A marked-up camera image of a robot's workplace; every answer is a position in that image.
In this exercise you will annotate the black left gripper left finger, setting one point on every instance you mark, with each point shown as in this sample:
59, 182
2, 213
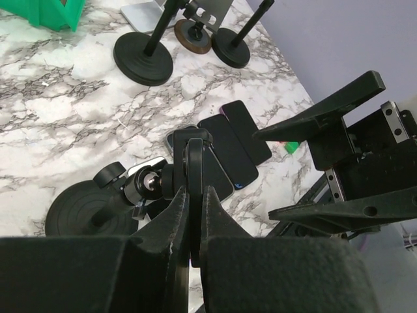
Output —
145, 272

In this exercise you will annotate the brown base phone stand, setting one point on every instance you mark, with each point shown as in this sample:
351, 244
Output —
195, 31

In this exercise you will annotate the silver folding phone stand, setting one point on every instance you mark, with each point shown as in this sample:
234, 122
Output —
143, 17

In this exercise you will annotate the green plastic bin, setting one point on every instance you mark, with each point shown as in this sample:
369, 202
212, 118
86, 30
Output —
53, 14

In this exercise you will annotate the black round base phone stand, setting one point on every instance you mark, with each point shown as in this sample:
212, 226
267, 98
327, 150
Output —
230, 46

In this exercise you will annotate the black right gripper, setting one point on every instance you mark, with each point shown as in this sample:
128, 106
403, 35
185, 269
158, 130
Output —
374, 156

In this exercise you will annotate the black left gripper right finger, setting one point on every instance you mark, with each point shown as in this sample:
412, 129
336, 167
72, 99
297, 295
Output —
241, 273

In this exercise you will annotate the black front phone stand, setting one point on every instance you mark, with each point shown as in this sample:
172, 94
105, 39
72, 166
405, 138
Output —
143, 58

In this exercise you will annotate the black clamp phone stand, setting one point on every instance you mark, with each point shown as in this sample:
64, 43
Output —
103, 206

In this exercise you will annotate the green cap marker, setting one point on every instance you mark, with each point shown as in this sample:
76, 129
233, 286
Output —
291, 147

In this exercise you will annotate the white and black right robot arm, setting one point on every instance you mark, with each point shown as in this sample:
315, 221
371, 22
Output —
391, 266

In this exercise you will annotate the black phone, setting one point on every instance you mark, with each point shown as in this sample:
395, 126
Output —
230, 152

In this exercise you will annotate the purple case phone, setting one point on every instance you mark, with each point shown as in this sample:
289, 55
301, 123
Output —
244, 127

